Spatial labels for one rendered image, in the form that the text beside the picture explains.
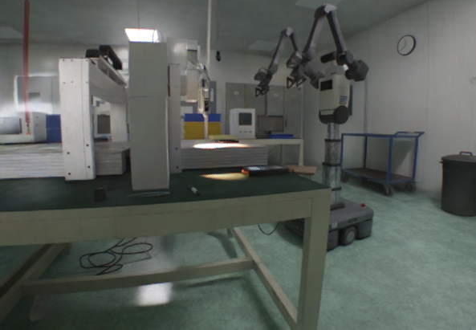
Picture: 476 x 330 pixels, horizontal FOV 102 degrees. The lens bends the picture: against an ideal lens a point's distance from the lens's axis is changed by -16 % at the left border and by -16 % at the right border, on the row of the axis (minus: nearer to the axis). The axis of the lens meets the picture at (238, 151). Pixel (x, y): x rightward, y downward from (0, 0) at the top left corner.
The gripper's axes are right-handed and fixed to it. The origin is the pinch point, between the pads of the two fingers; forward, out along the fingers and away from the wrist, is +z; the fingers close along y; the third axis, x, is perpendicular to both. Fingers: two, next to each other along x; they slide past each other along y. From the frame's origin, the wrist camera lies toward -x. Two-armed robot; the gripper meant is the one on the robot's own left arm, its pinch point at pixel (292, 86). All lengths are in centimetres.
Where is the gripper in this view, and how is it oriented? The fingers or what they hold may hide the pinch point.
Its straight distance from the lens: 151.1
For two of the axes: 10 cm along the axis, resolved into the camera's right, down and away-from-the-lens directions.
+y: 3.9, 1.0, -9.2
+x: 8.0, 4.6, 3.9
